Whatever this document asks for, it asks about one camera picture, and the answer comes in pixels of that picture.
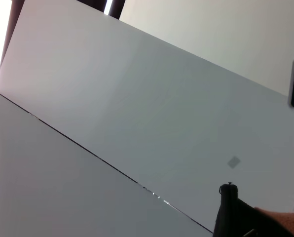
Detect black food bag orange straps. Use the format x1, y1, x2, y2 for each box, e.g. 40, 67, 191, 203
212, 182, 294, 237

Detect dark window frame bar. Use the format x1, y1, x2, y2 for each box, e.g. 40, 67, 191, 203
0, 0, 26, 72
110, 0, 127, 20

